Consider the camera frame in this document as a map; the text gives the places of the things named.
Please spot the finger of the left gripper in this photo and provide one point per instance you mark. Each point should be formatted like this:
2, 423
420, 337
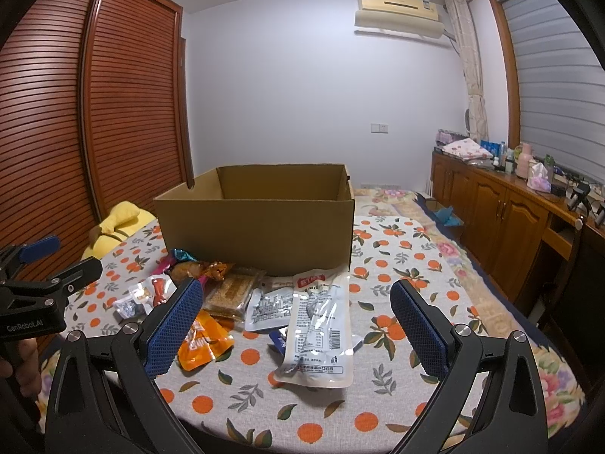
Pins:
16, 256
66, 282

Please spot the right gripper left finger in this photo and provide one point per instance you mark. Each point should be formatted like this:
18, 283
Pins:
104, 398

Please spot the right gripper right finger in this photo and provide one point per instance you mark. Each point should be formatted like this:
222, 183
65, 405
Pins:
511, 414

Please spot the pink pack with brown food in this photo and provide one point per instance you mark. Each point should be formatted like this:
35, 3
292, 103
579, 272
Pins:
178, 271

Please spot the orange snack packet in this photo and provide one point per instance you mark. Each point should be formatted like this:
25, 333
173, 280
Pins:
205, 342

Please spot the copper foil snack wrapper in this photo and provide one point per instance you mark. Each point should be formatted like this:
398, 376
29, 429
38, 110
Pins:
216, 271

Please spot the brown sesame bar pack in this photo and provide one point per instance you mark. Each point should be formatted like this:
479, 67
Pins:
230, 297

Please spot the small silver white snack pack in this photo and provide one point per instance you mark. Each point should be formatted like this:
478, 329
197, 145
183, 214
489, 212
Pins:
268, 310

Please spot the large clear white snack pack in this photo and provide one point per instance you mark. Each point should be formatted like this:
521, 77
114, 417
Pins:
319, 350

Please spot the teal blue snack wrapper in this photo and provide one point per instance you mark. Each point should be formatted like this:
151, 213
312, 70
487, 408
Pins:
182, 256

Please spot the person's left hand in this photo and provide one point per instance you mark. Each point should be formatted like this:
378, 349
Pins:
25, 369

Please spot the yellow plush toy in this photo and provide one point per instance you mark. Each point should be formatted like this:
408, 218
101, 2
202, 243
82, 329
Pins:
123, 221

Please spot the white red small packet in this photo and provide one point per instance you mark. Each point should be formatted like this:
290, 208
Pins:
143, 297

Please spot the floral bedspread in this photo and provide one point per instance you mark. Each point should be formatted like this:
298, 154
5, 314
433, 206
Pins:
499, 317

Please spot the orange print tablecloth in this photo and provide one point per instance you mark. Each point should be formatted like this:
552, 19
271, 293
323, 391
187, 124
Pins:
237, 398

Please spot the brown louvered wardrobe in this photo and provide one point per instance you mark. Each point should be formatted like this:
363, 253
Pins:
93, 113

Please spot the wooden sideboard cabinet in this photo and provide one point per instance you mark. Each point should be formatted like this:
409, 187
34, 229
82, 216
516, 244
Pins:
522, 239

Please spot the brown cardboard box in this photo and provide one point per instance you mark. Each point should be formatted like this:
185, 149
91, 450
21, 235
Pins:
283, 218

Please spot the blue paper item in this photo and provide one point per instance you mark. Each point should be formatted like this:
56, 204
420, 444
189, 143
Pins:
448, 218

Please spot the pink plastic bag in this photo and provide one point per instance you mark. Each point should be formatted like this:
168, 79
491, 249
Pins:
539, 177

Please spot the pink bottle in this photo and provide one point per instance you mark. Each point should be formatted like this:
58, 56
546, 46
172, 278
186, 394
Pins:
523, 157

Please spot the folded floral cloth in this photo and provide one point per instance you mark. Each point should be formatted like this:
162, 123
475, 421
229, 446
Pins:
466, 150

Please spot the grey window blind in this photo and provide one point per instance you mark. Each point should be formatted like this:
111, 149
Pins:
561, 86

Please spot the floral beige curtain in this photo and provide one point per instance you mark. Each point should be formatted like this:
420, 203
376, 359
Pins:
468, 48

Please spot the white air conditioner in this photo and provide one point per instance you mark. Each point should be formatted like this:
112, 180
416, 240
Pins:
419, 17

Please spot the white wall switch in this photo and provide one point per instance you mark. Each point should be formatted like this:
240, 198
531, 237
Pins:
379, 128

